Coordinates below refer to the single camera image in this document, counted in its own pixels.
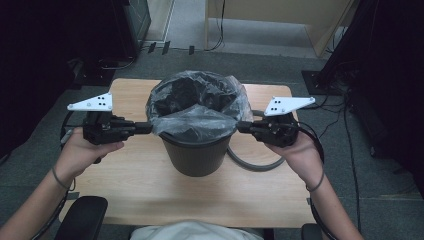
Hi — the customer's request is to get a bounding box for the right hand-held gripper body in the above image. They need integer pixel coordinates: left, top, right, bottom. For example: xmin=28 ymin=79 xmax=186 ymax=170
xmin=252 ymin=96 xmax=316 ymax=148

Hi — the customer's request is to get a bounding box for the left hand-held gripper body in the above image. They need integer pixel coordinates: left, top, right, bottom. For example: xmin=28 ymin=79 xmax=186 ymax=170
xmin=66 ymin=92 xmax=136 ymax=146

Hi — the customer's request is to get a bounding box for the grey bin rim ring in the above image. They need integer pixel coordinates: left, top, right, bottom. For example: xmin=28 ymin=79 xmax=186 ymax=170
xmin=226 ymin=109 xmax=299 ymax=173

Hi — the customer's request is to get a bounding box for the grey translucent garbage bag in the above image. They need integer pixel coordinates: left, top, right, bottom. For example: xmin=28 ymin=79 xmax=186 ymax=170
xmin=145 ymin=69 xmax=254 ymax=136

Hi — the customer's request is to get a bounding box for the dark grey trash bin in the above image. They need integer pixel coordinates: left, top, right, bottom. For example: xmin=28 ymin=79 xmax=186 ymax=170
xmin=159 ymin=128 xmax=234 ymax=178

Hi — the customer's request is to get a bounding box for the person's left hand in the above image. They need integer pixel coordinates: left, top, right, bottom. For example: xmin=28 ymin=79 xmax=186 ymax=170
xmin=54 ymin=128 xmax=125 ymax=183

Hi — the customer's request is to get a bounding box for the person's right hand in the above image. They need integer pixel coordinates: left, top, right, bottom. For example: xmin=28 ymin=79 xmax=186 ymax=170
xmin=266 ymin=130 xmax=325 ymax=192

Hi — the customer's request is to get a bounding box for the black floor plate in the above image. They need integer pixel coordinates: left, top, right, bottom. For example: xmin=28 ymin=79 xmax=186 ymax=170
xmin=71 ymin=59 xmax=116 ymax=89

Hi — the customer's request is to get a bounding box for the black metal stand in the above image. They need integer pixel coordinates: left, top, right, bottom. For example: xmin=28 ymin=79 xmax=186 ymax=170
xmin=301 ymin=0 xmax=378 ymax=97

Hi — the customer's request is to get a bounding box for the grey wrist band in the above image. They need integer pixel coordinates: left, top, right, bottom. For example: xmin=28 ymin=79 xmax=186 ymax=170
xmin=50 ymin=166 xmax=73 ymax=191
xmin=305 ymin=169 xmax=325 ymax=193

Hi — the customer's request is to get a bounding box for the dark curtain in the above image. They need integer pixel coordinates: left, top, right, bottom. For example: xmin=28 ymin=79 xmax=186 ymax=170
xmin=0 ymin=0 xmax=116 ymax=161
xmin=349 ymin=0 xmax=424 ymax=198

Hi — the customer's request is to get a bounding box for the black cabinet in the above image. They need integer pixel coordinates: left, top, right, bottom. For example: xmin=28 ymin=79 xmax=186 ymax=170
xmin=109 ymin=0 xmax=152 ymax=61

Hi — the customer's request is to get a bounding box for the person's white shirt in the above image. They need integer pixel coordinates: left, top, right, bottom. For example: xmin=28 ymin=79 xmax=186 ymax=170
xmin=129 ymin=220 xmax=264 ymax=240

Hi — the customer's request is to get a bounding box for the beige wooden partition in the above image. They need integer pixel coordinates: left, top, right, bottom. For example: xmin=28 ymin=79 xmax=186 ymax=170
xmin=203 ymin=0 xmax=361 ymax=58

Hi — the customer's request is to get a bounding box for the long black floor cable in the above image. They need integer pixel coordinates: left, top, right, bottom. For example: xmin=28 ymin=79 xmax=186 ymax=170
xmin=343 ymin=83 xmax=363 ymax=240

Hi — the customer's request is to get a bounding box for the right hand-held gripper cable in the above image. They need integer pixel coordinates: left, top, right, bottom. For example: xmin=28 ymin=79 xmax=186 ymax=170
xmin=296 ymin=120 xmax=338 ymax=240

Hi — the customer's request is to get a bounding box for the hand-held gripper cable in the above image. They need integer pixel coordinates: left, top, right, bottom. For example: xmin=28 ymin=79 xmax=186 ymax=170
xmin=296 ymin=120 xmax=338 ymax=240
xmin=31 ymin=110 xmax=88 ymax=240

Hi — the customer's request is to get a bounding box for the left hand-held gripper cable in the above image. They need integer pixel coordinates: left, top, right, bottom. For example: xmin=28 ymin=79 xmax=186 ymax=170
xmin=31 ymin=110 xmax=88 ymax=240

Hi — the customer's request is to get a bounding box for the black hanging cable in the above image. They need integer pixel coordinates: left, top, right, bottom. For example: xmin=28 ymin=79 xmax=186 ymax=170
xmin=204 ymin=0 xmax=227 ymax=53

